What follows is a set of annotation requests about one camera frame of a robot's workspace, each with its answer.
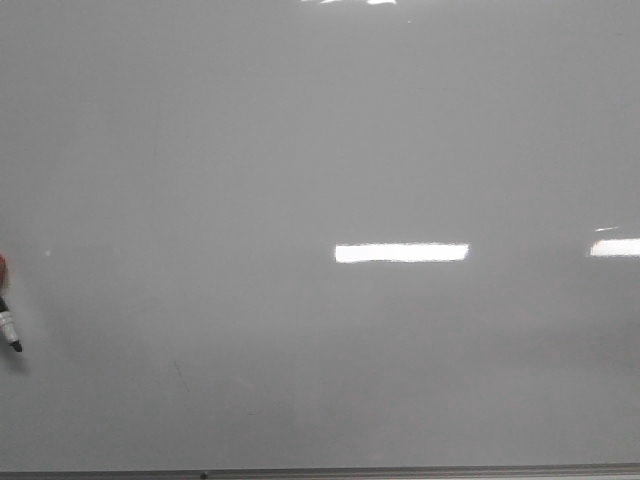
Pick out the black whiteboard marker with tape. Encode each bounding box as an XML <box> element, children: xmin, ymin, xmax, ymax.
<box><xmin>0</xmin><ymin>256</ymin><xmax>23</xmax><ymax>353</ymax></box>

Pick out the white whiteboard with metal frame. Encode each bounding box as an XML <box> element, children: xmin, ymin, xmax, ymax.
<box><xmin>1</xmin><ymin>1</ymin><xmax>639</xmax><ymax>471</ymax></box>

